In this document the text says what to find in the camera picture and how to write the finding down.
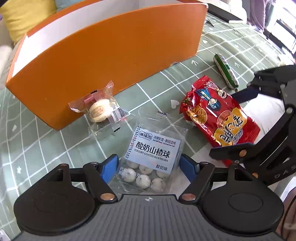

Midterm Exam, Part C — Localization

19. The green sausage stick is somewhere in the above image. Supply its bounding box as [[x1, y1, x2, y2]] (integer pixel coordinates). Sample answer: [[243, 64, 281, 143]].
[[213, 53, 239, 92]]

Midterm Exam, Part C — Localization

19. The red sunflower seed bag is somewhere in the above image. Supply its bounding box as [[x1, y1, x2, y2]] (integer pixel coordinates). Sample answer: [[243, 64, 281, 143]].
[[179, 75, 261, 168]]

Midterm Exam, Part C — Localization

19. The yogurt hawthorn ball bag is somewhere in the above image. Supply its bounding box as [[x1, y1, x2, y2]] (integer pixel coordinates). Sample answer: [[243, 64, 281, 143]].
[[116, 111, 189, 195]]

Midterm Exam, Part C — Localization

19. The small round pastry pack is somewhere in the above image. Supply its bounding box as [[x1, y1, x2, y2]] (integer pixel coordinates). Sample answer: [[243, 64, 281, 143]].
[[68, 81, 130, 138]]

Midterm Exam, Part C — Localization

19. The green checked tablecloth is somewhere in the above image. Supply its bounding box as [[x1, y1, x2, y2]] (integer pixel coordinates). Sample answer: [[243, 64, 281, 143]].
[[1, 15, 279, 238]]

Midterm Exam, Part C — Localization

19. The orange cardboard box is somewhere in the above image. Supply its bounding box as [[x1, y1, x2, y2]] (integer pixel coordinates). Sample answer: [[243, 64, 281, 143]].
[[5, 1, 208, 130]]

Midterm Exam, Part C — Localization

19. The yellow cushion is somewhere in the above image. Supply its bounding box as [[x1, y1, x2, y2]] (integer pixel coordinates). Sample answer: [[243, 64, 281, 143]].
[[1, 0, 57, 43]]

